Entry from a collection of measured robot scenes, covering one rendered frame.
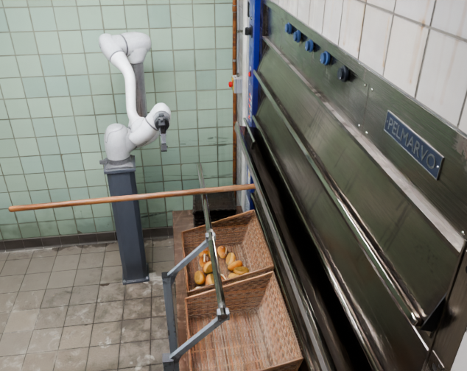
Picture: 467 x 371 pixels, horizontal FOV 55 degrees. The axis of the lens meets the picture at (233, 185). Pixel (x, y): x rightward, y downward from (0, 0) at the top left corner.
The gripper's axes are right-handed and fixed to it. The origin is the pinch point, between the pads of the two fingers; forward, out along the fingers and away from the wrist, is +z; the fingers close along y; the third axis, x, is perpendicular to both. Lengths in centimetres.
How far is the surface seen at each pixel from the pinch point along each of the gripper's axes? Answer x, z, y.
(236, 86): -51, -83, 3
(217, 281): -17, 74, 31
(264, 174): -45, 31, 8
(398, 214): -54, 129, -34
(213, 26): -40, -118, -30
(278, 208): -45, 60, 8
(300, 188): -53, 61, -1
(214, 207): -29, -37, 68
